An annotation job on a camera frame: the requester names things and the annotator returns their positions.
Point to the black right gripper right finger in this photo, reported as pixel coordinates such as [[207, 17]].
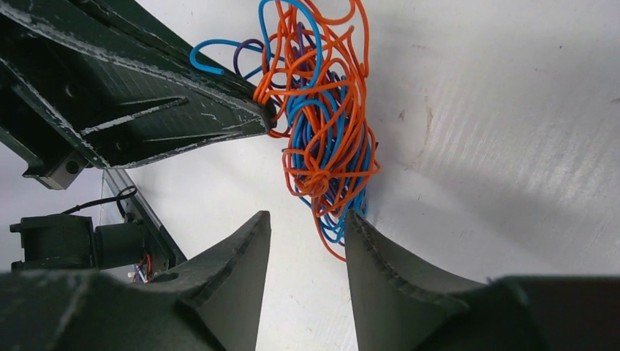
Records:
[[402, 302]]

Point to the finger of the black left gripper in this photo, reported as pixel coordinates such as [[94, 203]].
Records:
[[105, 84]]

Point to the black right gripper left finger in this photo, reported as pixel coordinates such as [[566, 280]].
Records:
[[211, 302]]

